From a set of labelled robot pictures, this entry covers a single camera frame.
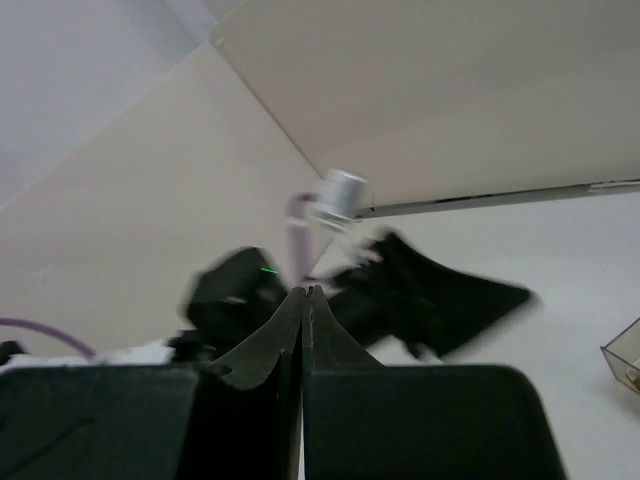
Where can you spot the clear three-compartment organizer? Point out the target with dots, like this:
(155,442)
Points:
(622,355)

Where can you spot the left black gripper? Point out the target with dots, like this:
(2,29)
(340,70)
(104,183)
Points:
(424,304)

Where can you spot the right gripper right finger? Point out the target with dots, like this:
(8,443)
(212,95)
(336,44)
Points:
(366,420)

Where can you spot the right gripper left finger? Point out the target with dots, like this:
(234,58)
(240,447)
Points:
(235,418)

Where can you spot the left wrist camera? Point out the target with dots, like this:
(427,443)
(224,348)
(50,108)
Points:
(339,198)

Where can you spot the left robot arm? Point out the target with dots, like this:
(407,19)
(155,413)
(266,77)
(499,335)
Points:
(226,304)

